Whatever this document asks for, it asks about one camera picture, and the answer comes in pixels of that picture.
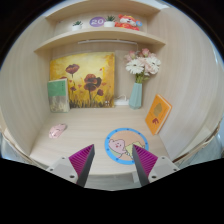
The green book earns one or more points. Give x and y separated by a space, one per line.
58 95

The right small potted plant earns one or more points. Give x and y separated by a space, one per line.
109 21

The pink and white flower bouquet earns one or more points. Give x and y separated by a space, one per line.
142 64

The pink computer mouse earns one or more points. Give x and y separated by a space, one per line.
57 130

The white power adapter with cable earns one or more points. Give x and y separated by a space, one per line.
121 101

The teal ribbed vase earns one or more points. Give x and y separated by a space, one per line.
135 100

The round cartoon pig mouse pad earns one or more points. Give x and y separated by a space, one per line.
119 143

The white led light bar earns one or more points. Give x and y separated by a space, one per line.
108 41

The small potted plant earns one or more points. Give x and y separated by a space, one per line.
109 21
77 25

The left small potted plant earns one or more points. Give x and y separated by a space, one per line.
77 25

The orange book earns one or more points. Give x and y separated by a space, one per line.
158 113

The wooden shelf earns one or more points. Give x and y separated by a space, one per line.
100 34

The purple round number sign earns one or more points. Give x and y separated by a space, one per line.
97 21

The yellow poppy flower painting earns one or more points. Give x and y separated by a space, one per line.
90 78

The red lucky cat plush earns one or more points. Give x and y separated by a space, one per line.
128 22

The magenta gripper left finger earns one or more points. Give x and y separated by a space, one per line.
76 167

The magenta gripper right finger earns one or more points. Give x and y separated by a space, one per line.
151 168

